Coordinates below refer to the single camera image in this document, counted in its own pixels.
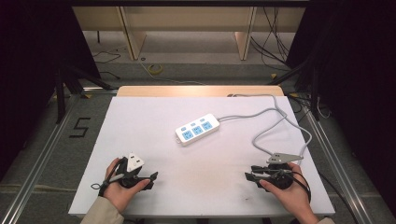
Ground light wooden desk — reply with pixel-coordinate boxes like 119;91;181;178
71;6;306;62

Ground white table board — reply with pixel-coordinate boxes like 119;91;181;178
67;95;336;217

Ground aluminium floor rail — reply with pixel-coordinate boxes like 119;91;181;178
305;105;375;224
0;87;119;224

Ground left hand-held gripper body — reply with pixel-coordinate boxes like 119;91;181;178
116;152;148;189

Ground bundle of black cables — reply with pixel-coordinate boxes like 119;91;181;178
249;6;297;68

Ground grey power strip cable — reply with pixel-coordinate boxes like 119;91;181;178
217;92;314;163

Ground wooden table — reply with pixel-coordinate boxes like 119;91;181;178
116;85;285;98

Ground person's left hand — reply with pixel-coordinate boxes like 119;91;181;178
104;157;152;215

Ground yellow tape roll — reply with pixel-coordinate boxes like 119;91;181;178
147;63;164;76

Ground black gripper wrist strap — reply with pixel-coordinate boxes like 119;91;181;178
90;158;129;198
290;170;313;203

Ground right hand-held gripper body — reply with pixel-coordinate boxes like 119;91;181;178
263;151;304;191

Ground person's right hand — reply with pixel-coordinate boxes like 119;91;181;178
259;161;320;224

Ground white power strip blue sockets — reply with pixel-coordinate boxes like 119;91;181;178
174;113;221;147

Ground thin black floor cable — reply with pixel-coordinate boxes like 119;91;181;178
98;70;121;81
92;50;122;65

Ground thin white floor cable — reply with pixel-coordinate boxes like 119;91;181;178
136;58;205;86

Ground black curtain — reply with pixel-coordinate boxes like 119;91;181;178
0;0;102;183
285;0;396;216

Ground black metal stand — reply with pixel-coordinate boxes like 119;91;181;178
54;62;117;125
266;55;322;122

